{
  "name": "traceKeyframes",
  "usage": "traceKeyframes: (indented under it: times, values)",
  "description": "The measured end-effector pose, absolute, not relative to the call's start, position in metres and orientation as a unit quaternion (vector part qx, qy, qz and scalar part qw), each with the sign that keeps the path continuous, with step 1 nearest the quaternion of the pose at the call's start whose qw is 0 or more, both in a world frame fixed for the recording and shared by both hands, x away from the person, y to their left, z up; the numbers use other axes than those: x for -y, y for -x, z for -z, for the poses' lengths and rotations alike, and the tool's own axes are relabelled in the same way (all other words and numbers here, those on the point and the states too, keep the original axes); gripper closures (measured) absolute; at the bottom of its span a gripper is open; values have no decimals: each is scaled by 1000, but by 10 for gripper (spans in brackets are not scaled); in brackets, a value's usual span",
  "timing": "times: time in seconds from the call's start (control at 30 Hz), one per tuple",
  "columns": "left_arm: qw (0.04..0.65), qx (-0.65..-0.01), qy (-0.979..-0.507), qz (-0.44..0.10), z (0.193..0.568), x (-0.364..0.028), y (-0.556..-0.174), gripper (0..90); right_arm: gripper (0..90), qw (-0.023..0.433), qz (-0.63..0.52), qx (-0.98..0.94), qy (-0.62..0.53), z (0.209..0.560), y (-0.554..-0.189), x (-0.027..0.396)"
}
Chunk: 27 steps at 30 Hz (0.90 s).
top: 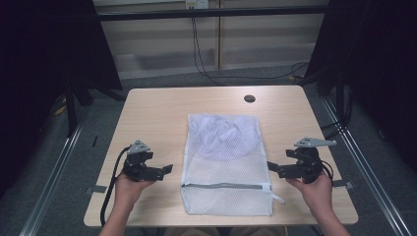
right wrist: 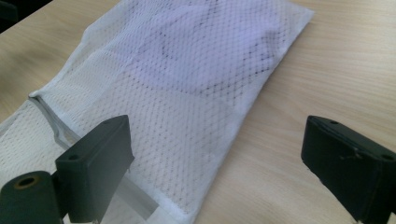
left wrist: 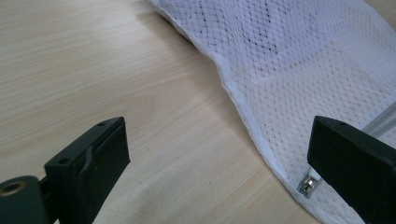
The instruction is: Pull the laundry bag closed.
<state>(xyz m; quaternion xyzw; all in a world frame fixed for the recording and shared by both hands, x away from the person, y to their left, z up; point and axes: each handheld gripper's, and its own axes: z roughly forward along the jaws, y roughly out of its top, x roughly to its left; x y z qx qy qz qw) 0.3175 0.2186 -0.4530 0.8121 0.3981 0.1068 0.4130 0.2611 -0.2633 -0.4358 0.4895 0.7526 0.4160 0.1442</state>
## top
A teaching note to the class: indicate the person's left hand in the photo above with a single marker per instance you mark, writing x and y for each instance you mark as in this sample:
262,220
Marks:
129,191

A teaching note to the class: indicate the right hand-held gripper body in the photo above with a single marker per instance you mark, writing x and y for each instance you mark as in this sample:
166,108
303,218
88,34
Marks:
305,160

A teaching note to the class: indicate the person's right hand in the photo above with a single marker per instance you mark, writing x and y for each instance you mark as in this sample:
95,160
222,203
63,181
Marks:
313,193

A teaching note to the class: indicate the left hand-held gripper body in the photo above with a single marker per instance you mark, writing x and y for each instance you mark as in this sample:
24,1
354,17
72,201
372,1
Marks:
139,164

